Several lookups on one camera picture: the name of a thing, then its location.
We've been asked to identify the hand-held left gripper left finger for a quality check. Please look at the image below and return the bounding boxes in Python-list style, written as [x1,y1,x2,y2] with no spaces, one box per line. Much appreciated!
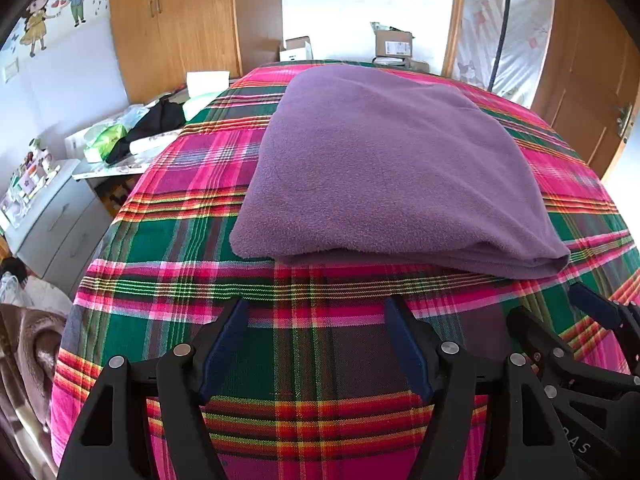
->
[57,299,251,480]

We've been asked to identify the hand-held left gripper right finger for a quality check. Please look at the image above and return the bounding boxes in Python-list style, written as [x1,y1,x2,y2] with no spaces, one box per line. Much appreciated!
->
[384,296,576,480]

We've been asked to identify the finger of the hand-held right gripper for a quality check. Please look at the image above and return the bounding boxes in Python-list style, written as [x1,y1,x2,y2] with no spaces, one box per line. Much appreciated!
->
[569,282,640,376]
[506,305,583,386]

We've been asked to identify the purple fleece pants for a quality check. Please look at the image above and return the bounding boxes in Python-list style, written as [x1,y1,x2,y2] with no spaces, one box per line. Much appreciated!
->
[229,64,572,281]

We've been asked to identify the pink green plaid bed sheet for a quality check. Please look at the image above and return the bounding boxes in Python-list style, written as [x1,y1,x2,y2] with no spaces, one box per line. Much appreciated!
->
[50,59,640,480]

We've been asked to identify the metal door lock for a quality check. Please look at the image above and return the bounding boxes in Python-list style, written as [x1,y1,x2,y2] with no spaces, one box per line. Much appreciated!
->
[610,105,635,138]

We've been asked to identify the brown fleece blanket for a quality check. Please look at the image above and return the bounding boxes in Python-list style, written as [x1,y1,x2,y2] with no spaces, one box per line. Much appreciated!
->
[0,302,68,480]

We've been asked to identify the white drawer cabinet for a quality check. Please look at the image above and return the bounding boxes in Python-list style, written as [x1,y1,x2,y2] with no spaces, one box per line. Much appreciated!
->
[2,159,113,296]

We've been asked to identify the white flat box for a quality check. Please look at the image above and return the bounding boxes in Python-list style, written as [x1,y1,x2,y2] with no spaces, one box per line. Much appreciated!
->
[129,130,183,156]

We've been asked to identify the black garment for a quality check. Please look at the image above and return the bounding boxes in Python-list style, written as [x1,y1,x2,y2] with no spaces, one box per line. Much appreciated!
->
[105,97,188,166]

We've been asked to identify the green wipes packet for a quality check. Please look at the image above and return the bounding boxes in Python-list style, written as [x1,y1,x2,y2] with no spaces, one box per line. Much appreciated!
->
[82,124,130,163]
[182,91,226,122]

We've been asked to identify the wooden door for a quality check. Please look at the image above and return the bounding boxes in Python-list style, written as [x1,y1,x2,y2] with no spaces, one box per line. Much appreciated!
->
[530,0,640,181]

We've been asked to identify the printed plastic door curtain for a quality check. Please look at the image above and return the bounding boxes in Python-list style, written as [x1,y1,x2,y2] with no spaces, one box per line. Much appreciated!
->
[457,0,557,108]

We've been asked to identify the small white box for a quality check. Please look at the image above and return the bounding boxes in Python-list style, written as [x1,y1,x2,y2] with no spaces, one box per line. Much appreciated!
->
[279,36,315,62]

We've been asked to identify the cardboard box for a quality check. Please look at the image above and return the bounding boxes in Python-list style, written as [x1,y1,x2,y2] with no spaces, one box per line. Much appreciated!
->
[371,22,416,58]

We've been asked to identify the wooden wardrobe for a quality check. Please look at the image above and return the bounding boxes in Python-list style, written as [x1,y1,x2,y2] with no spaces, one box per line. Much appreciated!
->
[107,0,286,103]

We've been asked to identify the cartoon children wall sticker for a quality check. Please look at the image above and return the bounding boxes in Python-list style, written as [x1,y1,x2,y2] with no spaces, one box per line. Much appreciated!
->
[0,0,110,58]

